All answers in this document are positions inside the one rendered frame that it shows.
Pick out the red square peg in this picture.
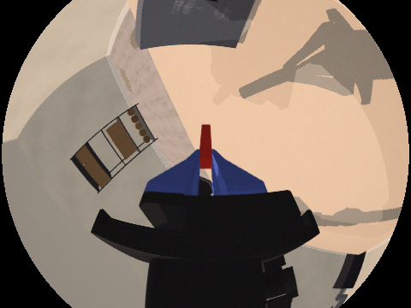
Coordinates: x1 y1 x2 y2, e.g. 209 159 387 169
200 124 212 169

